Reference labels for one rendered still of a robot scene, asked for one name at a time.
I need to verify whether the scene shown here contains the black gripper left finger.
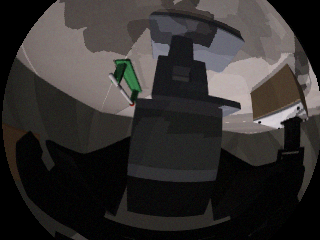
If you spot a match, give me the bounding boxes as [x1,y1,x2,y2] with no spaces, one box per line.
[45,136,131,216]

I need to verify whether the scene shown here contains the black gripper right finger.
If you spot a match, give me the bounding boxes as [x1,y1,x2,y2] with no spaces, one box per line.
[211,148,285,220]

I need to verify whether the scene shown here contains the grey pin with red head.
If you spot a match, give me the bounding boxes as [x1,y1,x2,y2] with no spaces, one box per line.
[108,73,135,107]

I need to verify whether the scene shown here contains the green u-shaped bracket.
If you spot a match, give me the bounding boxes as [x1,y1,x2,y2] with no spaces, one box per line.
[113,59,143,103]

